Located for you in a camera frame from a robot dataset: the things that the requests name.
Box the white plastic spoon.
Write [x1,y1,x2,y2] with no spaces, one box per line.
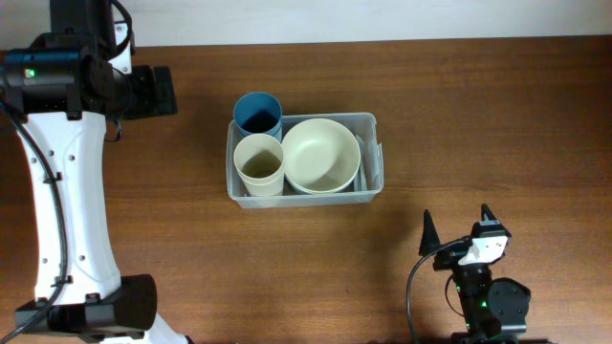
[355,135,367,191]

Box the blue cup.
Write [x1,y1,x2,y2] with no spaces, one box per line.
[233,92,283,141]

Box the cream cup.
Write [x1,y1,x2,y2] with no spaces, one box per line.
[233,134,285,185]
[244,180,284,197]

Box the cream cup back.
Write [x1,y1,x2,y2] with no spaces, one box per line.
[244,180,284,197]

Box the cream bowl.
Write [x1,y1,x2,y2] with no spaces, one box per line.
[287,175,356,195]
[282,118,361,182]

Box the grey plastic fork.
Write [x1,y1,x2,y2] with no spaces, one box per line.
[353,172,363,192]

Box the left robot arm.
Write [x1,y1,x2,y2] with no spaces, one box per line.
[1,0,186,343]

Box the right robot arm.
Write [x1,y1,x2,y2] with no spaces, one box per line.
[419,204,531,344]

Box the clear plastic storage container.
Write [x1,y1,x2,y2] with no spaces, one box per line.
[226,112,384,208]

